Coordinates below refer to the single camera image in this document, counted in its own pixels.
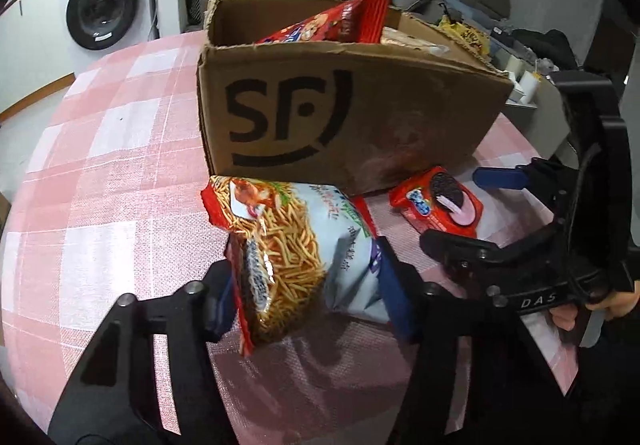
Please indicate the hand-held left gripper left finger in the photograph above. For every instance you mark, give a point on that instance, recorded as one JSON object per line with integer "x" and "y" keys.
{"x": 222, "y": 310}

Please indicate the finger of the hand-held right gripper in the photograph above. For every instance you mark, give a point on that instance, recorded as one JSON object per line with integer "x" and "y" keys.
{"x": 500, "y": 176}
{"x": 460, "y": 257}

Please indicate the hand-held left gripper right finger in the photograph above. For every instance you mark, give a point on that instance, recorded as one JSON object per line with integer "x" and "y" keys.
{"x": 395, "y": 295}

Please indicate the red cookie packet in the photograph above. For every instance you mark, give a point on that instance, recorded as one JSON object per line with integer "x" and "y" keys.
{"x": 430, "y": 205}

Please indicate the red stick snack bag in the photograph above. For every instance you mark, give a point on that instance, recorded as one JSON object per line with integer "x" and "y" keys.
{"x": 285, "y": 250}

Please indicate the brown cardboard box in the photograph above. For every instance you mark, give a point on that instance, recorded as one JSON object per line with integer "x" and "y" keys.
{"x": 350, "y": 115}

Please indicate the clear pastry pack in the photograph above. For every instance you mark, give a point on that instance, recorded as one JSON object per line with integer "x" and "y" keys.
{"x": 410, "y": 41}

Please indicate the red bag with dark label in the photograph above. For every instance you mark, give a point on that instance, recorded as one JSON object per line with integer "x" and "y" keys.
{"x": 330, "y": 22}

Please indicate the person's right hand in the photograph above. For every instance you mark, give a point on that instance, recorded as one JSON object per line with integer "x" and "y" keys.
{"x": 622, "y": 302}

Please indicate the small white box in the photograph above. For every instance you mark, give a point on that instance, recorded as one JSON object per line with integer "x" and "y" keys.
{"x": 525, "y": 85}

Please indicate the black bag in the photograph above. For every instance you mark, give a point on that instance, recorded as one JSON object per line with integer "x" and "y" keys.
{"x": 545, "y": 47}

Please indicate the yellow plastic bag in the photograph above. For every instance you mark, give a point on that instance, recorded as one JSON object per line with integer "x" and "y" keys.
{"x": 467, "y": 32}

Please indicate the pink checked tablecloth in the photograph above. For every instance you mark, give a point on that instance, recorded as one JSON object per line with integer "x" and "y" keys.
{"x": 125, "y": 150}

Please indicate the white counter cabinet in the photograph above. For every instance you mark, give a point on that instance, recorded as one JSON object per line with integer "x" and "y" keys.
{"x": 30, "y": 15}

